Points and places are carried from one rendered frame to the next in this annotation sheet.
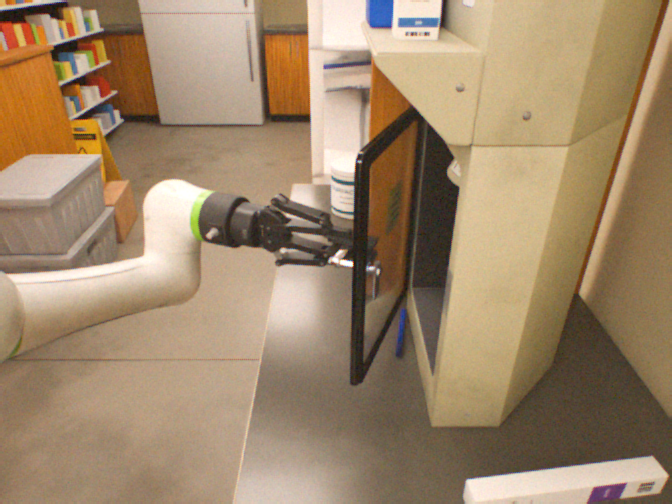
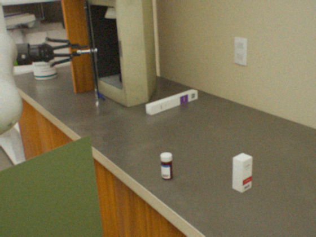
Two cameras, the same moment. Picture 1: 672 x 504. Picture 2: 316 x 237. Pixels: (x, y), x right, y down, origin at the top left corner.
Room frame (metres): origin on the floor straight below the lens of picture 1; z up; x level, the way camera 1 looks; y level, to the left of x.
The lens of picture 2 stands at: (-0.91, 0.60, 1.51)
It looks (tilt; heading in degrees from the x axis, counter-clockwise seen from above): 21 degrees down; 328
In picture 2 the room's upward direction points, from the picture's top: 3 degrees counter-clockwise
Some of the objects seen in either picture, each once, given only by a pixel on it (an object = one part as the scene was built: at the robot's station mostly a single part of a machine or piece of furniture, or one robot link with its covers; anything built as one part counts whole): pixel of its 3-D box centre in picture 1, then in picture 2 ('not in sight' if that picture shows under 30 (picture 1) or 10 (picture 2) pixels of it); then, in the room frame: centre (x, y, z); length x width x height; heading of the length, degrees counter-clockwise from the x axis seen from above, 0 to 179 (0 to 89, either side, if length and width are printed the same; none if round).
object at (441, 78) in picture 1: (407, 73); not in sight; (0.70, -0.10, 1.46); 0.32 x 0.12 x 0.10; 0
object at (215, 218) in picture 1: (227, 221); (24, 54); (0.76, 0.19, 1.20); 0.12 x 0.06 x 0.09; 157
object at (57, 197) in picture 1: (48, 202); not in sight; (2.36, 1.52, 0.49); 0.60 x 0.42 x 0.33; 0
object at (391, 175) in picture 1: (387, 241); (90, 48); (0.71, -0.09, 1.19); 0.30 x 0.01 x 0.40; 157
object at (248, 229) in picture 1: (265, 228); (42, 52); (0.74, 0.12, 1.20); 0.09 x 0.07 x 0.08; 67
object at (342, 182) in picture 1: (353, 187); (43, 64); (1.35, -0.05, 1.02); 0.13 x 0.13 x 0.15
